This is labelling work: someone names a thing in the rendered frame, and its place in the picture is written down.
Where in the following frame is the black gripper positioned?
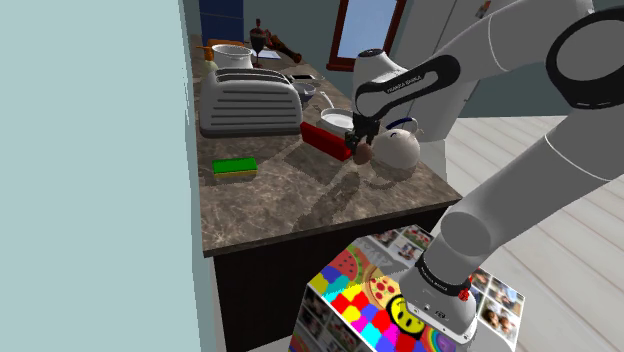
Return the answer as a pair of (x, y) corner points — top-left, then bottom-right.
(344, 112), (382, 152)

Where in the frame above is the dark wine glass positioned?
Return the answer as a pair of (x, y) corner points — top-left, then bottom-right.
(248, 19), (269, 69)

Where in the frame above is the white plate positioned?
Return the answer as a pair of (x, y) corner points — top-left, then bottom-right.
(318, 107), (358, 136)

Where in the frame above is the small grey bowl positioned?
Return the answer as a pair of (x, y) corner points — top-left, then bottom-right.
(291, 81), (319, 104)

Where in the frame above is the orange-topped soap bottle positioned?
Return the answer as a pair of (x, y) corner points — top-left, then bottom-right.
(195, 45), (220, 75)

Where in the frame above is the brown egg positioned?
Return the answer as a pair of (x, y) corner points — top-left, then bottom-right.
(352, 142), (375, 166)

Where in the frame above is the dark counter cabinet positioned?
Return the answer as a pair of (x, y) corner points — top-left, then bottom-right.
(212, 204), (452, 352)

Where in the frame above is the white pot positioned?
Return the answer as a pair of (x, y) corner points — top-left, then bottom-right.
(211, 43), (255, 71)

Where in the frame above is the colourful patterned robot stand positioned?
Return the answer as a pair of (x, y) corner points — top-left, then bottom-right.
(287, 224), (527, 352)

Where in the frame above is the white kettle with blue handle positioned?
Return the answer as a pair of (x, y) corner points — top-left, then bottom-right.
(371, 116), (423, 171)

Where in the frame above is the green and yellow sponge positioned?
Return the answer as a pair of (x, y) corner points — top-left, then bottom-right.
(211, 156), (259, 181)

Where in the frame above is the red rectangular block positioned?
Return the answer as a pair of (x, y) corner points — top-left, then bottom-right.
(299, 121), (353, 163)

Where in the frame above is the brown pepper mill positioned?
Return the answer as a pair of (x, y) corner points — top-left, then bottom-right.
(265, 33), (303, 65)

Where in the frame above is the blue wall cabinet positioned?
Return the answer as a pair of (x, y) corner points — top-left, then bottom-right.
(198, 0), (245, 48)

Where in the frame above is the red-framed window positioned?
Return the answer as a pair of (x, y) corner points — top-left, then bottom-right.
(325, 0), (408, 73)

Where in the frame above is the grey toaster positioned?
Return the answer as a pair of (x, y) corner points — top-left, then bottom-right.
(198, 67), (304, 138)

